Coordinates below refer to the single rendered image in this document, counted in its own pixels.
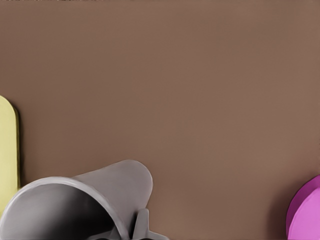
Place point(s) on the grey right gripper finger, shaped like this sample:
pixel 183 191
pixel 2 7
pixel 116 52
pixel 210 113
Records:
pixel 143 222

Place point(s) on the white IKEA cup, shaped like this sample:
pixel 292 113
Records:
pixel 117 180

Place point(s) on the yellow tray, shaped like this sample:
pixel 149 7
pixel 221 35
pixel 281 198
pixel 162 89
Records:
pixel 7 150

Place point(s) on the pink round cup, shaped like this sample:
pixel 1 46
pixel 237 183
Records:
pixel 306 215

